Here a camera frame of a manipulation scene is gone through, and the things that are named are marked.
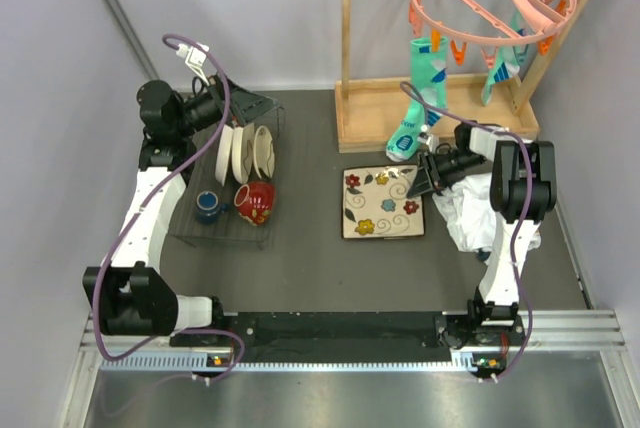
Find square floral ceramic plate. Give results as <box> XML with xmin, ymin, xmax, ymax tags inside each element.
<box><xmin>341</xmin><ymin>164</ymin><xmax>425</xmax><ymax>240</ymax></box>

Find aluminium frame rail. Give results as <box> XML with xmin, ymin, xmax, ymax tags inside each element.
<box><xmin>60</xmin><ymin>310</ymin><xmax>639</xmax><ymax>427</ymax></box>

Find white printed t-shirt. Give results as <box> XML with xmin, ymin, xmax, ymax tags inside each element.
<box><xmin>432</xmin><ymin>172</ymin><xmax>544</xmax><ymax>265</ymax></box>

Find cream small plate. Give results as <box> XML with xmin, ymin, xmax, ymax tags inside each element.
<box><xmin>253</xmin><ymin>125</ymin><xmax>275</xmax><ymax>181</ymax></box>

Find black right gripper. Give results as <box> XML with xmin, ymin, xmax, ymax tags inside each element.
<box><xmin>407</xmin><ymin>151</ymin><xmax>486</xmax><ymax>200</ymax></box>

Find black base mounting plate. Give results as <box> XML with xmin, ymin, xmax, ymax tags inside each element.
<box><xmin>169</xmin><ymin>311</ymin><xmax>506</xmax><ymax>363</ymax></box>

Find wooden stand with tray base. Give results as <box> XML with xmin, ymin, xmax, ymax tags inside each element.
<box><xmin>335</xmin><ymin>0</ymin><xmax>588</xmax><ymax>153</ymax></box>

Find black wire dish rack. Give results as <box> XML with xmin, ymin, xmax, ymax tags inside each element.
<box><xmin>169</xmin><ymin>98</ymin><xmax>286</xmax><ymax>246</ymax></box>

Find cream round plate with drawing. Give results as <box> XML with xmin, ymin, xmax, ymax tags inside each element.
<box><xmin>231</xmin><ymin>123</ymin><xmax>255</xmax><ymax>184</ymax></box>

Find red floral bowl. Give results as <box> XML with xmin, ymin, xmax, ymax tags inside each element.
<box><xmin>233</xmin><ymin>181</ymin><xmax>276</xmax><ymax>226</ymax></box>

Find blue ceramic mug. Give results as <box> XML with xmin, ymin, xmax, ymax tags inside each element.
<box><xmin>195</xmin><ymin>191</ymin><xmax>229</xmax><ymax>225</ymax></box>

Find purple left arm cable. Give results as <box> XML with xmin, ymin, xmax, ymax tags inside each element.
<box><xmin>94</xmin><ymin>34</ymin><xmax>246</xmax><ymax>382</ymax></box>

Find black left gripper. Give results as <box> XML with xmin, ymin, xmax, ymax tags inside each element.
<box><xmin>174</xmin><ymin>70</ymin><xmax>280</xmax><ymax>138</ymax></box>

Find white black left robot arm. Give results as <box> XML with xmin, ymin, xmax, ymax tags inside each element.
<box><xmin>83</xmin><ymin>76</ymin><xmax>281</xmax><ymax>345</ymax></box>

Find pink round clothes hanger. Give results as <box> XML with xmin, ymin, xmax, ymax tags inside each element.
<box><xmin>408</xmin><ymin>0</ymin><xmax>578</xmax><ymax>66</ymax></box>

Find short green patterned sock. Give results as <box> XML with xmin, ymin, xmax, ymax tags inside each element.
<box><xmin>480</xmin><ymin>27</ymin><xmax>526</xmax><ymax>105</ymax></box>

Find long green patterned sock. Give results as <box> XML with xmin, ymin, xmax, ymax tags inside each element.
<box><xmin>384</xmin><ymin>36</ymin><xmax>449</xmax><ymax>163</ymax></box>

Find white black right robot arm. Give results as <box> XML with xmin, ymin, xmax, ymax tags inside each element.
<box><xmin>408</xmin><ymin>122</ymin><xmax>557</xmax><ymax>349</ymax></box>

